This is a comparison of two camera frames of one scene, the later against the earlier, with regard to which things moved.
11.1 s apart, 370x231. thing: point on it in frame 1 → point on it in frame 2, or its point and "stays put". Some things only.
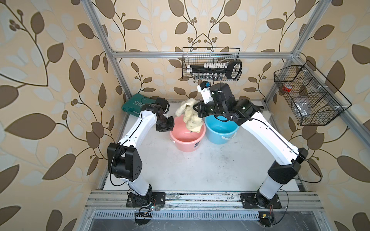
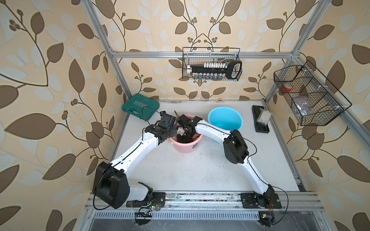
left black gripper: x=170 y=126 → x=174 y=130
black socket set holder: x=215 y=71 stays put
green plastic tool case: x=133 y=106 stays put
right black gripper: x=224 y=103 → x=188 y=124
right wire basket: x=309 y=95 stays put
